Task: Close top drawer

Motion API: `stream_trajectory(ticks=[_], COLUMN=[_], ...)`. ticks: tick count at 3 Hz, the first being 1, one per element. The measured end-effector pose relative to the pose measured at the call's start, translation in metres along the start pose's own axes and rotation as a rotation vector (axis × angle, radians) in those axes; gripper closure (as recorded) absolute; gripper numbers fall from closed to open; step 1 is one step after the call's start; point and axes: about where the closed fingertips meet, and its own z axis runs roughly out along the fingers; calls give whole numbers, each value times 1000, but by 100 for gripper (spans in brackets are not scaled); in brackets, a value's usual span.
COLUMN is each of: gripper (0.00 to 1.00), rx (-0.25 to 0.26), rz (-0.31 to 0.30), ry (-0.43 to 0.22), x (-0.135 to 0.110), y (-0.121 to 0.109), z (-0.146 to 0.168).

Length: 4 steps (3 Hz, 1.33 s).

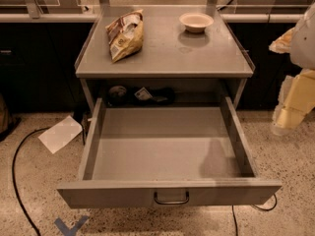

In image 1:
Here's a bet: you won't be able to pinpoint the grey top drawer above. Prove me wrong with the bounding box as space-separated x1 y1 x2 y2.
57 97 282 208

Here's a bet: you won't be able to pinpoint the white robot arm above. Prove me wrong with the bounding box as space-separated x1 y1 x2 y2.
269 3 315 136

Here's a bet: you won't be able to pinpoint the grey metal drawer cabinet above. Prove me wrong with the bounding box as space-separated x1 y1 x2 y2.
76 5 254 108

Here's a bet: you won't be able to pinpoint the white paper bowl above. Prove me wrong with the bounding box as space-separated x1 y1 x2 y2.
179 13 214 33

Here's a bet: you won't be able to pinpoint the dark items inside cabinet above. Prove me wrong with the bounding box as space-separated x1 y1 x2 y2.
107 86 175 106

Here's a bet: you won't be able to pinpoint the yellow brown chip bag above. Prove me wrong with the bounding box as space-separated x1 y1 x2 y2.
105 10 144 63

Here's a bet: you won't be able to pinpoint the white paper sheet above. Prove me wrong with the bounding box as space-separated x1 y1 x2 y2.
38 116 83 153

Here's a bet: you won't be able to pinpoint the blue tape floor mark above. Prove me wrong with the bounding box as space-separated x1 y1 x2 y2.
53 214 91 236

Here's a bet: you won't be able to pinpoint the tan object far left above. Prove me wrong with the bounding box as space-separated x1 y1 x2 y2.
0 93 14 136

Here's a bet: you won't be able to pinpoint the black cable right floor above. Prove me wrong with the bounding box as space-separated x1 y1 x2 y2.
231 193 279 236

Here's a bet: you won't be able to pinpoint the black cable floor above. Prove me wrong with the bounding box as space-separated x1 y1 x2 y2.
11 127 50 236
231 193 279 236

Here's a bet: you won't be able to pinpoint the black top drawer handle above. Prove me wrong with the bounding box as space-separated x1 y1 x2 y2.
154 191 190 206

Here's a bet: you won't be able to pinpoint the black cable left floor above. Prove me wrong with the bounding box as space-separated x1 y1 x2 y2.
11 127 50 236

